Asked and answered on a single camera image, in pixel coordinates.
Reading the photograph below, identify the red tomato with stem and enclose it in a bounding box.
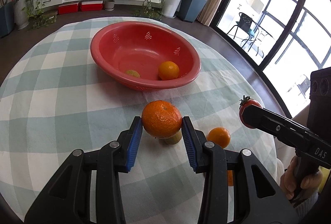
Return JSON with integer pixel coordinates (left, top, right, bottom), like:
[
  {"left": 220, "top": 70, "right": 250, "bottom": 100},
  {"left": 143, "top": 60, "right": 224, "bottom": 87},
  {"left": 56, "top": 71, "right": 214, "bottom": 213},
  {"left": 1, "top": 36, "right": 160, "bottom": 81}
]
[{"left": 239, "top": 95, "right": 262, "bottom": 129}]

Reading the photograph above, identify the smooth orange top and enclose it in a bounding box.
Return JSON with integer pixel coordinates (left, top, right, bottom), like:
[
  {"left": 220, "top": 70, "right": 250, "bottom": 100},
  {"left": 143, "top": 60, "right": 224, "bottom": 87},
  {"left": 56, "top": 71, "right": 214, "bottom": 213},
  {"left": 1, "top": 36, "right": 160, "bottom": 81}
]
[{"left": 206, "top": 127, "right": 231, "bottom": 148}]

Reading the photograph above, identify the smooth orange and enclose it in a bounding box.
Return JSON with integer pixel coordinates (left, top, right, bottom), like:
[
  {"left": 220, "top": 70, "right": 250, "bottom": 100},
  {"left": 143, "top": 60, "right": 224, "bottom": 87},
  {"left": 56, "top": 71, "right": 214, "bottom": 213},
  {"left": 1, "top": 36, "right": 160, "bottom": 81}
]
[
  {"left": 158, "top": 61, "right": 180, "bottom": 80},
  {"left": 206, "top": 127, "right": 231, "bottom": 148}
]

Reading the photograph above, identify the rough orange tangerine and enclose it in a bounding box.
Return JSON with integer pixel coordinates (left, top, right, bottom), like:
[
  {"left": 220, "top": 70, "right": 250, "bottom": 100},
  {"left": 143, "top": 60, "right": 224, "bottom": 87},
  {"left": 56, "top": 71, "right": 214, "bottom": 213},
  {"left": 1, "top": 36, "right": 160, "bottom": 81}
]
[
  {"left": 141, "top": 100, "right": 182, "bottom": 139},
  {"left": 227, "top": 170, "right": 234, "bottom": 187}
]

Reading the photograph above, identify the yellow-green lemon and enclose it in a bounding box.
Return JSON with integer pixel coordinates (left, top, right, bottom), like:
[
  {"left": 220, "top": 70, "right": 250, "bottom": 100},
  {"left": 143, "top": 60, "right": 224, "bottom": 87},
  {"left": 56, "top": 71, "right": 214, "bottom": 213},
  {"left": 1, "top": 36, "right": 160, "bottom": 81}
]
[
  {"left": 159, "top": 130, "right": 182, "bottom": 145},
  {"left": 125, "top": 69, "right": 141, "bottom": 78}
]

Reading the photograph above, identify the grey knit sleeve forearm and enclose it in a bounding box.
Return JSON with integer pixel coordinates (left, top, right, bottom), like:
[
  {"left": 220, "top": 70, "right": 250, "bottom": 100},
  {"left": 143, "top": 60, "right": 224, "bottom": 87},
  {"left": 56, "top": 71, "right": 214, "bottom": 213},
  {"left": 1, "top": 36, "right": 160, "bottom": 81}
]
[{"left": 293, "top": 191, "right": 319, "bottom": 219}]

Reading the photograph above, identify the person's right hand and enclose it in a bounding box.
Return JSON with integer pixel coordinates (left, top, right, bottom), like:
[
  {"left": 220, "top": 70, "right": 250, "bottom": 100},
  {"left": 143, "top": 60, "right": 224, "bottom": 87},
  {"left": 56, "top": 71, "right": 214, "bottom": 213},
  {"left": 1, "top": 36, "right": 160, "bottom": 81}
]
[{"left": 279, "top": 155, "right": 324, "bottom": 201}]

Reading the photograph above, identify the checkered green white tablecloth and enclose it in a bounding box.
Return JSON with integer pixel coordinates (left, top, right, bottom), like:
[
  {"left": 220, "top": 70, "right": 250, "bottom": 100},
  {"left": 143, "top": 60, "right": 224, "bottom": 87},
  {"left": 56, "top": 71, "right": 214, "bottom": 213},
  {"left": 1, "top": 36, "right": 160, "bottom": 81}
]
[{"left": 1, "top": 18, "right": 277, "bottom": 223}]

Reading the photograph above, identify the black balcony chair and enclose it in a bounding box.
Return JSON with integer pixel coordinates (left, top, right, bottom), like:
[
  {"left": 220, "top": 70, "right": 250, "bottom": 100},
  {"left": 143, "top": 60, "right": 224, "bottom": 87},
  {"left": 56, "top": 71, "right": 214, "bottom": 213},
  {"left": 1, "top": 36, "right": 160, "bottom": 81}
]
[{"left": 227, "top": 12, "right": 265, "bottom": 58}]

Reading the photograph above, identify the red plastic colander bowl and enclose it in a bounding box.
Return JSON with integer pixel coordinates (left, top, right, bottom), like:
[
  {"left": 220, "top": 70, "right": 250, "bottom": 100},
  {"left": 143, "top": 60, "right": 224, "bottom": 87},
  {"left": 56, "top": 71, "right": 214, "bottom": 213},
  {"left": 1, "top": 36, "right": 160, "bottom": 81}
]
[{"left": 90, "top": 20, "right": 201, "bottom": 91}]

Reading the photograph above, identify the hanging plant on cabinet left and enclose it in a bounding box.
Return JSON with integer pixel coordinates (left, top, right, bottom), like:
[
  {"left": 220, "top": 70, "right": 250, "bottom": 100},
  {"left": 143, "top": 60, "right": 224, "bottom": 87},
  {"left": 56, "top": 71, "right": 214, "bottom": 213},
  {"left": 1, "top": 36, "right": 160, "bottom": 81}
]
[{"left": 25, "top": 0, "right": 57, "bottom": 29}]

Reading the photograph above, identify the red storage box left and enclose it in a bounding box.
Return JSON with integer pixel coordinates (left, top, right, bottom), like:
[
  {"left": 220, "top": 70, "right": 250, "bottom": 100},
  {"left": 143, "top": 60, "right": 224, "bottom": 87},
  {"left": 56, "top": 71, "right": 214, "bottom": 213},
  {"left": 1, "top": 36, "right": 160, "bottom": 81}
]
[{"left": 58, "top": 2, "right": 80, "bottom": 15}]

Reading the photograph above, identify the red storage box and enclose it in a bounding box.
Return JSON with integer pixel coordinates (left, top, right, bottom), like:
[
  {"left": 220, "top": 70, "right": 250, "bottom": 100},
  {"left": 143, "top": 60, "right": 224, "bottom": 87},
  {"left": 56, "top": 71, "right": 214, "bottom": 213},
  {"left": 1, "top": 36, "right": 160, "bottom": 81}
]
[
  {"left": 80, "top": 0, "right": 103, "bottom": 12},
  {"left": 58, "top": 2, "right": 80, "bottom": 15}
]

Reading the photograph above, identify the red storage box right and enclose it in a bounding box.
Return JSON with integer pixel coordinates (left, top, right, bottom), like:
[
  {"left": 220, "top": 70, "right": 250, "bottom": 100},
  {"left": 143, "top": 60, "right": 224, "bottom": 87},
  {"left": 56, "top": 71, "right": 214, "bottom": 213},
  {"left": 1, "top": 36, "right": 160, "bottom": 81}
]
[{"left": 80, "top": 0, "right": 103, "bottom": 12}]

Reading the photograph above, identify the left white pot plant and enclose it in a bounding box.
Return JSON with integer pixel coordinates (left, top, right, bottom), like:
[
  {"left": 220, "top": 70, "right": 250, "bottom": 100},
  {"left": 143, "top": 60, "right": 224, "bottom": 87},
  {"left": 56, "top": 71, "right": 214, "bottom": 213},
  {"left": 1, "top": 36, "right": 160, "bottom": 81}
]
[{"left": 13, "top": 0, "right": 29, "bottom": 30}]

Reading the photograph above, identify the left blue planter plant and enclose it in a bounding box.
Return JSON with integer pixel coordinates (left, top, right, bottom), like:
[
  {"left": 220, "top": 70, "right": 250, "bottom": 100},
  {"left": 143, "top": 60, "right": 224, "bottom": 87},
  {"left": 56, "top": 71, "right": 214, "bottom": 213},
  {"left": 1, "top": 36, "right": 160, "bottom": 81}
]
[{"left": 0, "top": 0, "right": 15, "bottom": 38}]

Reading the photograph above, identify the small white empty pot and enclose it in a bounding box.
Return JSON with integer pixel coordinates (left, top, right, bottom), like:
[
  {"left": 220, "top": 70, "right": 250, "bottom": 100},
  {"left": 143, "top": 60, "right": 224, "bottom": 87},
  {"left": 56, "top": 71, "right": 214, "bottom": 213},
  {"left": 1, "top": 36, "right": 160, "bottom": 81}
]
[{"left": 103, "top": 0, "right": 115, "bottom": 11}]

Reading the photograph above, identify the black camera box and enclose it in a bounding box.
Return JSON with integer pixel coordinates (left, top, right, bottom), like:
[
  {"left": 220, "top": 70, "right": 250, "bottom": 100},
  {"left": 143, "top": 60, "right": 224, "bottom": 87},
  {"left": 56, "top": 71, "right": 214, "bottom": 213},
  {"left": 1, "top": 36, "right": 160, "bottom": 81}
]
[{"left": 307, "top": 67, "right": 331, "bottom": 143}]

